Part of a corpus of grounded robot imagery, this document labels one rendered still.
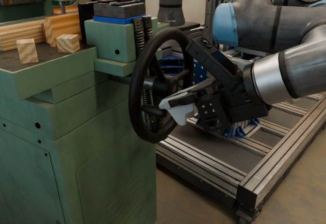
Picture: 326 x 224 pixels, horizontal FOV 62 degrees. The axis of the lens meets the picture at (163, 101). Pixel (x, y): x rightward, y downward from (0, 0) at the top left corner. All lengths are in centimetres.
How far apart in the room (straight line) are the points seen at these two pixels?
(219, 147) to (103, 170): 80
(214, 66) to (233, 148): 110
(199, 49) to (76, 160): 46
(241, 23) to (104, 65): 35
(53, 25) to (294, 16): 53
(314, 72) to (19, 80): 51
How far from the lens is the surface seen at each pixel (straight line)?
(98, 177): 87
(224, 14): 51
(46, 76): 63
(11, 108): 79
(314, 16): 50
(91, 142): 79
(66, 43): 68
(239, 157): 147
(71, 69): 67
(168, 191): 154
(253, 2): 52
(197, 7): 416
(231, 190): 133
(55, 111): 67
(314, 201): 168
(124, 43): 66
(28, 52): 63
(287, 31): 49
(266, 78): 42
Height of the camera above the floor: 108
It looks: 26 degrees down
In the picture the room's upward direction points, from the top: straight up
